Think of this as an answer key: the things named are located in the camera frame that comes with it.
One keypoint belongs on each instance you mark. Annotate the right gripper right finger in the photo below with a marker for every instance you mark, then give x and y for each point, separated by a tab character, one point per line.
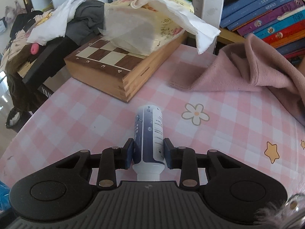
182	158

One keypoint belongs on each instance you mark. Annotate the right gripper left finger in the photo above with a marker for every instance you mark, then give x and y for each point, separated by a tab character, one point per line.
112	159

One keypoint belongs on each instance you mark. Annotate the white blue bottle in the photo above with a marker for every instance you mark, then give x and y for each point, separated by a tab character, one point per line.
148	155

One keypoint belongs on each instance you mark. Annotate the pink checkered tablecloth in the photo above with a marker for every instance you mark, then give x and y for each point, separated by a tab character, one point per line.
252	127

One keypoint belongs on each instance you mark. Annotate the wooden chess box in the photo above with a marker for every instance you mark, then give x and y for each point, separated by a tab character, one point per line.
114	71

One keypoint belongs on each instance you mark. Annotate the pink purple cloth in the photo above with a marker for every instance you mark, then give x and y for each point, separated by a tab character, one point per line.
246	67

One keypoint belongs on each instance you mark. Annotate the blue small packet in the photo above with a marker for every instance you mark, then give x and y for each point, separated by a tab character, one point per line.
4	197

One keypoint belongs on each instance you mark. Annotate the tissue pack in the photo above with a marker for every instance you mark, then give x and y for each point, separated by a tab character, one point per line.
144	26

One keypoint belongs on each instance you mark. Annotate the white garment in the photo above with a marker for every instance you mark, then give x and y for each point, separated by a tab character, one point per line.
53	23

